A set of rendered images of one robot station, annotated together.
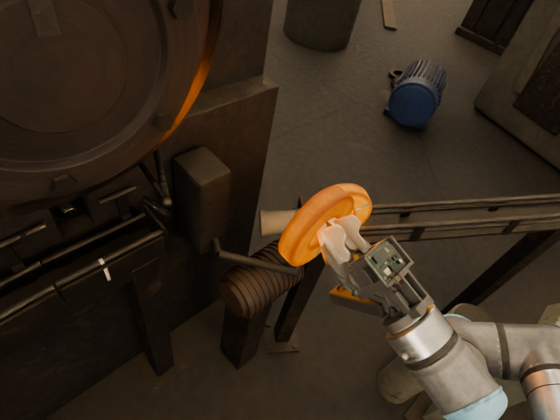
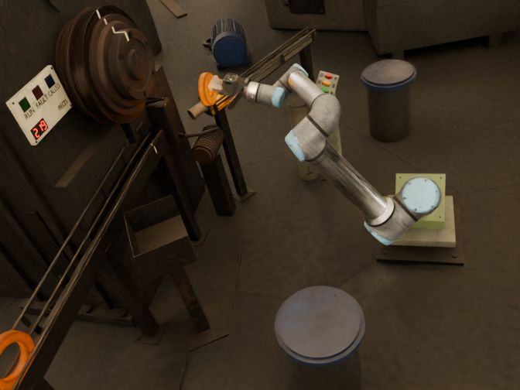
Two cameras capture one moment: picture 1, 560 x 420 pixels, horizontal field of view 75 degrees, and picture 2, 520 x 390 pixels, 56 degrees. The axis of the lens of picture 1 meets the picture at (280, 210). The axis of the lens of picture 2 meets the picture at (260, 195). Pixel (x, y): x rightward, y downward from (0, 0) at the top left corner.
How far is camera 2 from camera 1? 1.84 m
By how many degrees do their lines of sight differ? 12
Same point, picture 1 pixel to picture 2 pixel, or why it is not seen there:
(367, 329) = (282, 165)
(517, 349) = (284, 80)
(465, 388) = (268, 91)
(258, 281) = (206, 140)
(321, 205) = (203, 77)
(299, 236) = (203, 89)
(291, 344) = (250, 192)
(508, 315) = (350, 114)
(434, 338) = (254, 86)
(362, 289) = (230, 90)
